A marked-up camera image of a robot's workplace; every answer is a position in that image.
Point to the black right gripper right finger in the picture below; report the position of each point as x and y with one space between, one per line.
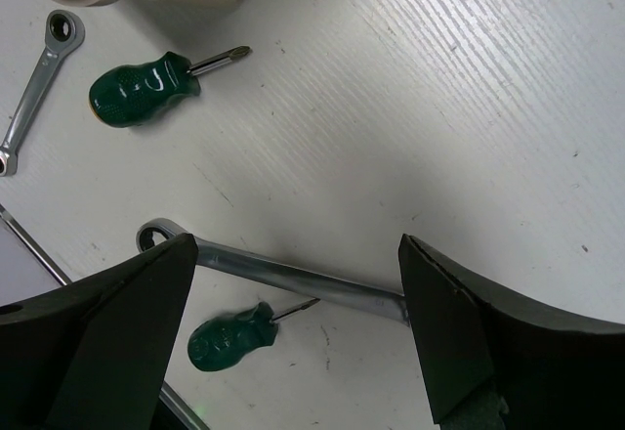
492 358

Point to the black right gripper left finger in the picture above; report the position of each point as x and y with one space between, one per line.
93 354

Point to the stubby green orange screwdriver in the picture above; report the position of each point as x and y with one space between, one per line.
132 95

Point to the large silver ratchet wrench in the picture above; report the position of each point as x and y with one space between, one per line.
255 267

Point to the small silver ratchet wrench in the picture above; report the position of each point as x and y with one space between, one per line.
64 33

